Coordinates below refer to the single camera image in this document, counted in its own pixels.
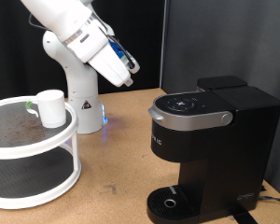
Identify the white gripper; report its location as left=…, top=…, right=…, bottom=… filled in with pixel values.
left=88, top=46, right=134, bottom=88

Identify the white mug green-taped handle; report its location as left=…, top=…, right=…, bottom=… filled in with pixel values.
left=25, top=89, right=67, bottom=129

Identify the black Keurig coffee machine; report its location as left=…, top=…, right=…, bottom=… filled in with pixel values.
left=146, top=75, right=280, bottom=224

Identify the black backdrop curtain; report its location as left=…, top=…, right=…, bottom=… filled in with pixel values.
left=0, top=0, right=166, bottom=103

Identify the white two-tier turntable shelf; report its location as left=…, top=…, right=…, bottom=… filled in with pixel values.
left=0, top=95, right=82, bottom=211

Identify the grey partition panel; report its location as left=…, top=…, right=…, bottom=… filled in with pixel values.
left=160, top=0, right=280, bottom=200

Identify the black tape strip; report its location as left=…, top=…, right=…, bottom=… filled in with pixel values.
left=228, top=211, right=259, bottom=224

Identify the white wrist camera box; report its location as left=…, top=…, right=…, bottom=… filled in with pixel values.
left=107, top=36, right=141, bottom=75

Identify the black camera cable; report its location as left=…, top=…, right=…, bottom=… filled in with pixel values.
left=27, top=13, right=136, bottom=70

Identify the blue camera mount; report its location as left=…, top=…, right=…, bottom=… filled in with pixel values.
left=109, top=40, right=126, bottom=60

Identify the braided machine power cable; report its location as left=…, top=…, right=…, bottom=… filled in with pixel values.
left=258, top=195, right=280, bottom=205

